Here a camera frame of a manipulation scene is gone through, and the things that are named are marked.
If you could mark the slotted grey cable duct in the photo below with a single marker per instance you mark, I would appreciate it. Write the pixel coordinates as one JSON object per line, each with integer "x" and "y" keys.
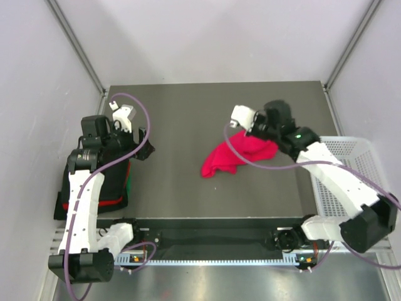
{"x": 291, "y": 259}

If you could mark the folded black shirt stack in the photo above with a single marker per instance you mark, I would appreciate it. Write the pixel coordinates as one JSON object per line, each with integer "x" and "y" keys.
{"x": 113, "y": 194}

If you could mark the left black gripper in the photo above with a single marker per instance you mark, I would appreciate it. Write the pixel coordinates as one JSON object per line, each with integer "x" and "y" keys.
{"x": 129, "y": 137}

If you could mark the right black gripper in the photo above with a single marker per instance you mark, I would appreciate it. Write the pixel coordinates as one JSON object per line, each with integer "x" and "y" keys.
{"x": 258, "y": 116}

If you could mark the right aluminium frame post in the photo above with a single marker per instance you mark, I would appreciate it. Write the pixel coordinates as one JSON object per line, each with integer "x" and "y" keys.
{"x": 352, "y": 43}

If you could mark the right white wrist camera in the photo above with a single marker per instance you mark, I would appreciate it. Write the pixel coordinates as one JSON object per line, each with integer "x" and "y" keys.
{"x": 243, "y": 117}

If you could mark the white perforated plastic basket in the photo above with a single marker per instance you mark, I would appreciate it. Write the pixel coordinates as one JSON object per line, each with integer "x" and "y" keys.
{"x": 346, "y": 174}

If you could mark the left aluminium frame post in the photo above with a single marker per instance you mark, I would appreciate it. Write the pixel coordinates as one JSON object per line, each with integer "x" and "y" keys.
{"x": 74, "y": 42}

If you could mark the aluminium frame post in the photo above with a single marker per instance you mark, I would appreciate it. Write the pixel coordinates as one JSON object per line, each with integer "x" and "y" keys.
{"x": 352, "y": 43}
{"x": 74, "y": 42}

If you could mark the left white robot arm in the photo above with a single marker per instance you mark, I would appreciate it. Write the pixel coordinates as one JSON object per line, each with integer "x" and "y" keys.
{"x": 82, "y": 258}

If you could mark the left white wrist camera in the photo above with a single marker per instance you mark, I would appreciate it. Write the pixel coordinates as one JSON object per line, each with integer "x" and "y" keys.
{"x": 122, "y": 116}

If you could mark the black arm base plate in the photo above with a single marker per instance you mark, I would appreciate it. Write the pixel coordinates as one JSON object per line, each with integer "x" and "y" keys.
{"x": 219, "y": 238}

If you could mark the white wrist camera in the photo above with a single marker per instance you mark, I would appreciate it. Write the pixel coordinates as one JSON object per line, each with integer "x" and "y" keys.
{"x": 122, "y": 116}
{"x": 243, "y": 117}

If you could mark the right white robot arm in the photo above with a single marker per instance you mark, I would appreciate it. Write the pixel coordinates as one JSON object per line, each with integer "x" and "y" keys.
{"x": 370, "y": 215}

